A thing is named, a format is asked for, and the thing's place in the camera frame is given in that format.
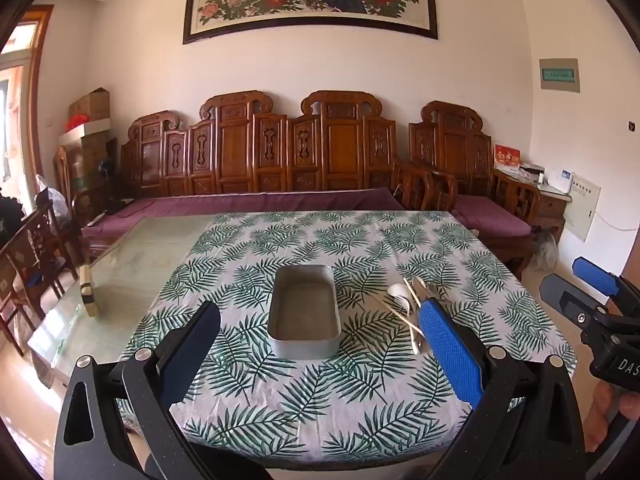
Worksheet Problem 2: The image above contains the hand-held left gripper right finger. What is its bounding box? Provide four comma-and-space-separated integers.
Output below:
417, 297, 586, 480

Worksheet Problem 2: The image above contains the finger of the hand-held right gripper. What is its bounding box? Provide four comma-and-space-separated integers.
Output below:
572, 256, 640, 311
540, 274, 608, 333

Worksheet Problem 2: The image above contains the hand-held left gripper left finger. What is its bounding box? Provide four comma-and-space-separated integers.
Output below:
54, 301, 223, 480

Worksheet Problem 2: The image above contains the rectangular metal container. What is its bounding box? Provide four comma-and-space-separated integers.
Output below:
267, 265, 343, 361

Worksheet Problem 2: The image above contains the person's right hand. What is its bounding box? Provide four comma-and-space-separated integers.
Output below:
584, 392, 626, 453

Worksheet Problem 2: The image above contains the grey fluffy duster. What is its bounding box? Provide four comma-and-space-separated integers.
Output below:
530, 227, 558, 271

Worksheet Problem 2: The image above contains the white electrical panel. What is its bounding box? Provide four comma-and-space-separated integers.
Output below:
564, 172, 601, 243

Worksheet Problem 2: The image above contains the wooden side table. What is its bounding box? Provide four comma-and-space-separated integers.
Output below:
492, 167, 571, 241

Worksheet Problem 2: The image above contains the white desk telephone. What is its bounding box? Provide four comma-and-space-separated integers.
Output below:
547, 169, 576, 193

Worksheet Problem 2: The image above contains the short purple seat cushion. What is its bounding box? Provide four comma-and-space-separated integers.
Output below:
452, 195, 532, 238

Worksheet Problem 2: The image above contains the leaf print tablecloth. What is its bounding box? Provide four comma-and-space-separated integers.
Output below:
117, 210, 578, 471

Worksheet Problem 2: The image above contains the wooden block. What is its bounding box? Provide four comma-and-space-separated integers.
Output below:
80, 264, 98, 317

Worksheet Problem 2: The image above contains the long purple seat cushion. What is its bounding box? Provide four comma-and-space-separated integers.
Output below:
81, 187, 406, 238

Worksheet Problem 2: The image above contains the red gift box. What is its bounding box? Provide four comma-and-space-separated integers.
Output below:
494, 145, 522, 168

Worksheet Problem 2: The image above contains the wooden dining chair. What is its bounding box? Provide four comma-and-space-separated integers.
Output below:
0, 200, 83, 356

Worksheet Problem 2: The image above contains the carved wooden armchair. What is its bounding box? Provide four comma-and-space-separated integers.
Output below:
407, 101, 541, 281

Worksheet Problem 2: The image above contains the long carved wooden sofa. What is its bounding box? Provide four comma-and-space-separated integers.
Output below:
75, 91, 436, 266

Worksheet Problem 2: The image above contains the clear plastic bag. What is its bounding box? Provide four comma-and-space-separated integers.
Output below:
35, 175, 68, 221

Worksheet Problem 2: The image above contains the brown cardboard box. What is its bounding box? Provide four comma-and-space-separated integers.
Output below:
69, 87, 111, 123

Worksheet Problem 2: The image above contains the green wall sign panel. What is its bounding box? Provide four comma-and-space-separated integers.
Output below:
539, 58, 581, 93

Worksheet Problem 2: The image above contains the wooden door frame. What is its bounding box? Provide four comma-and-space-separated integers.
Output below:
0, 5, 55, 196

